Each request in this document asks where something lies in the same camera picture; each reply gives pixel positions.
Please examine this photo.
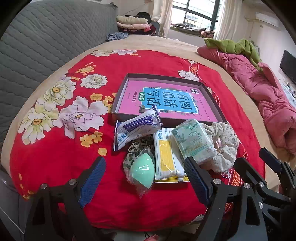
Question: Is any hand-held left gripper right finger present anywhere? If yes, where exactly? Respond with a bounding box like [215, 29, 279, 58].
[184, 156, 269, 241]

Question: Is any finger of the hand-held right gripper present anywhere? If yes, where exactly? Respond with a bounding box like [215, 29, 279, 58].
[234, 158, 290, 209]
[259, 148, 296, 193]

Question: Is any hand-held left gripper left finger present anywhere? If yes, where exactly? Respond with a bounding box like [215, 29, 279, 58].
[24, 156, 107, 241]

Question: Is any yellow and white packet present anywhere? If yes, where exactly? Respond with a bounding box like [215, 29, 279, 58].
[154, 127, 190, 183]

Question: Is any green tissue pack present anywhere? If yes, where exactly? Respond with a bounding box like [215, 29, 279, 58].
[171, 119, 219, 166]

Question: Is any green makeup sponge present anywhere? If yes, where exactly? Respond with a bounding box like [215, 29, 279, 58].
[124, 146, 156, 198]

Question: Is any leopard print scrunchie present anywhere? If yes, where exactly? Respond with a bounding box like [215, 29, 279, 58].
[122, 137, 155, 172]

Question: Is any blue and white packet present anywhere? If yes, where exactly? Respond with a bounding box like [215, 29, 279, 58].
[113, 109, 162, 152]

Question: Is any dark cardboard box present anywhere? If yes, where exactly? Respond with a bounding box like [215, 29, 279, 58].
[111, 73, 228, 129]

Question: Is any white cabinet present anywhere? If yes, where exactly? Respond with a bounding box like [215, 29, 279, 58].
[281, 79, 296, 100]

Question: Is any pink quilt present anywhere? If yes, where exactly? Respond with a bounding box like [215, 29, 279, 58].
[196, 45, 296, 156]

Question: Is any black television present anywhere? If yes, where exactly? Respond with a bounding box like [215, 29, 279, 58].
[279, 49, 296, 85]

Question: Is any pink book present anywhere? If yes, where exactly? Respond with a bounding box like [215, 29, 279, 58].
[115, 80, 219, 123]

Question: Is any green garment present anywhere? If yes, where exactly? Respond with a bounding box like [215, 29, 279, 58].
[204, 38, 263, 71]

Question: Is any red floral blanket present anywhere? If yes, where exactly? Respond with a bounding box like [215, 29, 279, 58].
[9, 49, 266, 232]

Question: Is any white air conditioner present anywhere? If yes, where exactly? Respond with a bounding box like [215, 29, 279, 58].
[254, 12, 279, 27]

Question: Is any beige bed sheet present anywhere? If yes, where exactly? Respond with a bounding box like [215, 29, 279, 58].
[0, 35, 294, 176]

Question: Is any windowsill bedding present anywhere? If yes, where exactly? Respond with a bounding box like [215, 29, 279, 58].
[171, 23, 215, 39]

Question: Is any cream curtain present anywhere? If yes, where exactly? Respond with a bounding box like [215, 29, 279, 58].
[213, 0, 247, 42]
[151, 0, 174, 37]

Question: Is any blue patterned cloth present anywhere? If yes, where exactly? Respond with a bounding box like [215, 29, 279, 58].
[106, 32, 129, 42]

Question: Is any grey quilted headboard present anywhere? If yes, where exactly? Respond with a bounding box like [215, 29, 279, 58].
[0, 2, 118, 139]

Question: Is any pink folded blanket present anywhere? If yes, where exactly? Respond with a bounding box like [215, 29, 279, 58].
[117, 22, 151, 33]

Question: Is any dark framed window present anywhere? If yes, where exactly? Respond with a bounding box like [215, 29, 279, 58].
[171, 0, 223, 32]

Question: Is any cream folded blanket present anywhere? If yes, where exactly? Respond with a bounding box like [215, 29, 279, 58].
[116, 15, 148, 24]

